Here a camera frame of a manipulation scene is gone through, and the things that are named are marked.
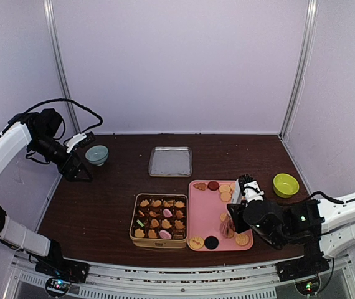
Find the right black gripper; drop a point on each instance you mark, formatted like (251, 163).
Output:
(239, 225)

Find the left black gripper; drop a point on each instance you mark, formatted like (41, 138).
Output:
(69, 174)

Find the metal tongs white handle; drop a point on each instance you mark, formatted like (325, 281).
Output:
(231, 194)

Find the clock face round cookie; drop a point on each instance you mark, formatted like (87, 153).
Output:
(196, 243)

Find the pink round cookie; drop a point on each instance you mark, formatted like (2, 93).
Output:
(167, 213)
(165, 235)

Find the green round cookie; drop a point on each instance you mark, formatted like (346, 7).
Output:
(140, 223)

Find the silver tin lid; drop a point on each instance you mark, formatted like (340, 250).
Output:
(170, 161)

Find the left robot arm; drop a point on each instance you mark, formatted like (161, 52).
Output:
(26, 134)

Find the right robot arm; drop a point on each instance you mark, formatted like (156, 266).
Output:
(323, 225)

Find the light blue ceramic bowl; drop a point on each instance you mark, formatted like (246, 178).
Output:
(97, 155)

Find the pink plastic tray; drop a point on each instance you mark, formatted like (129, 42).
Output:
(205, 214)

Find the brown chocolate round cookie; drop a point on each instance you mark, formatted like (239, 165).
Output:
(213, 186)

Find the black sandwich cookie bottom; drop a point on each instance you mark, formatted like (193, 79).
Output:
(211, 242)

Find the green plastic bowl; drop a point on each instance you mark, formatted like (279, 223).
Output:
(285, 186)

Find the gold cookie tin box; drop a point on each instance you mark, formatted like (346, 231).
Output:
(148, 209)

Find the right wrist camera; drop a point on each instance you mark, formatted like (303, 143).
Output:
(249, 189)

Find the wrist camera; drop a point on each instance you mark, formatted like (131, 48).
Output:
(249, 189)
(79, 140)

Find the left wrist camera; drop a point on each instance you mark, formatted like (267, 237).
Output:
(79, 140)

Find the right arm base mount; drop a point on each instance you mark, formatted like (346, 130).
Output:
(299, 268)

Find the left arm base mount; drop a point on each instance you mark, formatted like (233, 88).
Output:
(68, 270)

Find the right aluminium frame post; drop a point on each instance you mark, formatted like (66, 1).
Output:
(304, 58)

